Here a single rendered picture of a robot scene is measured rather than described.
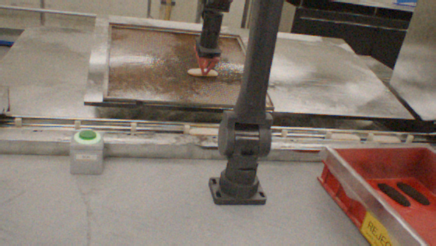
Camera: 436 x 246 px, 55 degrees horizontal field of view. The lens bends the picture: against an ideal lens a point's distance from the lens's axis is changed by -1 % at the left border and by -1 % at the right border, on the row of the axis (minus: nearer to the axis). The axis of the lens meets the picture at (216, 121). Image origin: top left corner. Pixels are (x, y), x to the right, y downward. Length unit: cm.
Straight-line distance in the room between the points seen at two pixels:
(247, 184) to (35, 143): 49
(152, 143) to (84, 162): 17
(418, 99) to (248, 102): 81
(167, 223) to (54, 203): 23
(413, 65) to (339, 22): 153
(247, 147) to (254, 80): 14
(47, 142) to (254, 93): 49
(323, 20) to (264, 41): 218
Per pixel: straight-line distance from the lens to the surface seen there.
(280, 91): 139
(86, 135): 97
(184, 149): 105
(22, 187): 96
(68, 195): 93
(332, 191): 106
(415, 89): 157
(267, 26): 84
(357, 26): 314
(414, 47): 160
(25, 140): 105
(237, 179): 92
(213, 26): 127
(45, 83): 147
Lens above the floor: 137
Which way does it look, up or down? 25 degrees down
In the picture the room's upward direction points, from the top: 9 degrees clockwise
